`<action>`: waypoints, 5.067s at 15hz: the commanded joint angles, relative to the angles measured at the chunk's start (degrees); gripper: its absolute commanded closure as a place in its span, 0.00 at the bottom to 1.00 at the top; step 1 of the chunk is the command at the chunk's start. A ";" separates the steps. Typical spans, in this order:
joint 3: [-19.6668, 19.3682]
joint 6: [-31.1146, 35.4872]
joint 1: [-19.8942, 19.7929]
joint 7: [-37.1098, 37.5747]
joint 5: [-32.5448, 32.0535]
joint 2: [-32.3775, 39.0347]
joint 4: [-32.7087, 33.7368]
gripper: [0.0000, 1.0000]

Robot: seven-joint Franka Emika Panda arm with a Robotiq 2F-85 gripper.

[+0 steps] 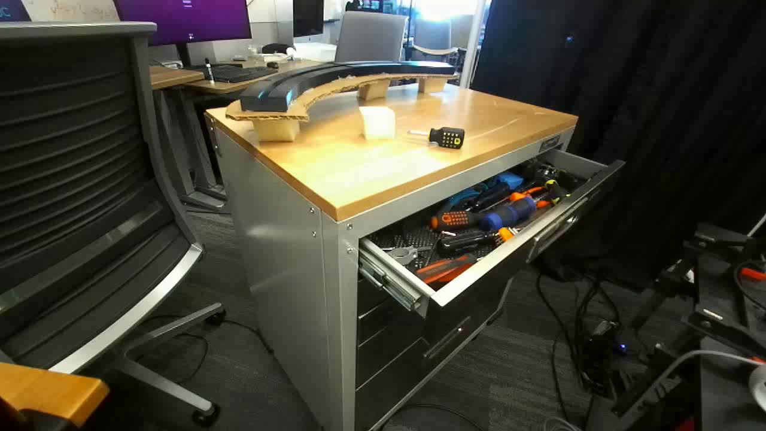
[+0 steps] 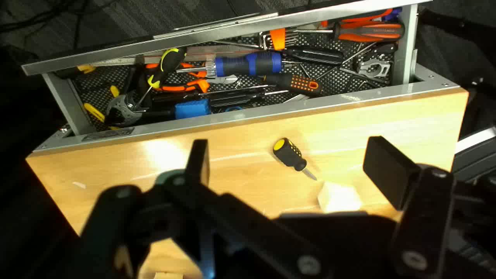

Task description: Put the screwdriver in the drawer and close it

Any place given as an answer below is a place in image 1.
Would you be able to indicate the stubby black screwdriver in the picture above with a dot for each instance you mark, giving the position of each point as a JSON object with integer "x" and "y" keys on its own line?
{"x": 445, "y": 138}

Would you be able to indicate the black robot stand frame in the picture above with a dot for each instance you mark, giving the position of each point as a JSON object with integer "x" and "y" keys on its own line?
{"x": 721, "y": 318}

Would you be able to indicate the dark computer monitor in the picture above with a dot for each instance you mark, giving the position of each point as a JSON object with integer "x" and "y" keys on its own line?
{"x": 307, "y": 15}

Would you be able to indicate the curved wooden board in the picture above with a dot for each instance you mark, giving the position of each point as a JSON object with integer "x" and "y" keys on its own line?
{"x": 318, "y": 99}

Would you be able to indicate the curved black panel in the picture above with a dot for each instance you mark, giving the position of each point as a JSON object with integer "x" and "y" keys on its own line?
{"x": 318, "y": 80}

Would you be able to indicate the grey pliers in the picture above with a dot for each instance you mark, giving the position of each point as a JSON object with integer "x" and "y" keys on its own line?
{"x": 405, "y": 255}

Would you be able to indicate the grey mesh office chair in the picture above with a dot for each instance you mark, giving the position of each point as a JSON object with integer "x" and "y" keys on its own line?
{"x": 71, "y": 159}

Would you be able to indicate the grey fabric chair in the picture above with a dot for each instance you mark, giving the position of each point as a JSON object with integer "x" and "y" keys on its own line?
{"x": 368, "y": 36}

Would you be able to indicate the black keyboard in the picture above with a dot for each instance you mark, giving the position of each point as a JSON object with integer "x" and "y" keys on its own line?
{"x": 240, "y": 72}

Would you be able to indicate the black curtain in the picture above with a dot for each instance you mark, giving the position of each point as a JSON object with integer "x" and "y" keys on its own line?
{"x": 660, "y": 104}

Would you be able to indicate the power device blue light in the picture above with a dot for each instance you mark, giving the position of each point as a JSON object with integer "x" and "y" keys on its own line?
{"x": 611, "y": 344}

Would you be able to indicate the grey workbench cabinet wood top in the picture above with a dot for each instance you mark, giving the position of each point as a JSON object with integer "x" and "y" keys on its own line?
{"x": 277, "y": 241}

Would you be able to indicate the small purple screen monitor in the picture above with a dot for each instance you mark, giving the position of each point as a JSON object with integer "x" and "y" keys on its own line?
{"x": 12, "y": 11}

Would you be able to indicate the large purple screen monitor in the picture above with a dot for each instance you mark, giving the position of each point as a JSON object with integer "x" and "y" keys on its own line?
{"x": 182, "y": 17}

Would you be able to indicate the small white plastic cup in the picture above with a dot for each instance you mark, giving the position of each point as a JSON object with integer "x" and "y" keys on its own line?
{"x": 377, "y": 122}

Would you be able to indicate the orange wooden armrest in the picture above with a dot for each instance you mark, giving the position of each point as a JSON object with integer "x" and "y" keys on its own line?
{"x": 43, "y": 393}

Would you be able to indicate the grey metal tool drawer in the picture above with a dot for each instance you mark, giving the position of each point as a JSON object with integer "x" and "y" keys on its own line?
{"x": 478, "y": 275}

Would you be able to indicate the wooden support block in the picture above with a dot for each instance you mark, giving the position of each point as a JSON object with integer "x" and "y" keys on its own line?
{"x": 277, "y": 130}
{"x": 430, "y": 84}
{"x": 373, "y": 90}

